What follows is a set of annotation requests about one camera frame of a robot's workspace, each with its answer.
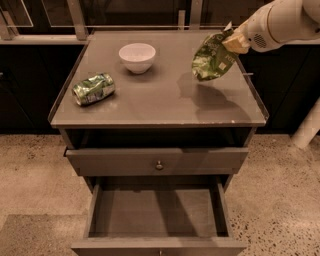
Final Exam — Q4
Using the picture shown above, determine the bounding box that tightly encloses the green chip bag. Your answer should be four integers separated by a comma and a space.
191, 28, 238, 82

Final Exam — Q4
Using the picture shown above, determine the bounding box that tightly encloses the closed top grey drawer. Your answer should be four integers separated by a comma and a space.
66, 147, 248, 177

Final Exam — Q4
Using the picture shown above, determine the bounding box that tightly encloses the grey wooden drawer cabinet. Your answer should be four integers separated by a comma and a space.
47, 29, 270, 256

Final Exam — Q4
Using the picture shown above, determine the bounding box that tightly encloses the white cylindrical post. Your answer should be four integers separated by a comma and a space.
292, 97, 320, 149

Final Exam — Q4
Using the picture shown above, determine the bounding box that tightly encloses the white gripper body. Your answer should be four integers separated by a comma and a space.
238, 4, 282, 52

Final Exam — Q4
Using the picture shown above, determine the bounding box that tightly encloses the open middle grey drawer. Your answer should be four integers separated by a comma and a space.
71, 176, 246, 256

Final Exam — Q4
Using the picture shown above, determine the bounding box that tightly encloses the round metal drawer knob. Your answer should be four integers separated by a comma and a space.
155, 161, 164, 170

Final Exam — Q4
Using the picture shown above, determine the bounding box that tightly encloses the metal railing frame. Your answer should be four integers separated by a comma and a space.
0, 0, 320, 46

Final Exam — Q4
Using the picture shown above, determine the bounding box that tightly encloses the white ceramic bowl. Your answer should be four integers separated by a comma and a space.
119, 43, 156, 74

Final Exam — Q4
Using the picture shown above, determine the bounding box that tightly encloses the crushed green soda can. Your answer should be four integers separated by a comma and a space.
72, 73, 115, 106

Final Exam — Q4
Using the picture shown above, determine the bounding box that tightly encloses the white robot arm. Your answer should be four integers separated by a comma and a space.
222, 0, 320, 54

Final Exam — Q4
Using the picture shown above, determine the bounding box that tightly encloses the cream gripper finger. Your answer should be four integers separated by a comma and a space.
222, 33, 250, 54

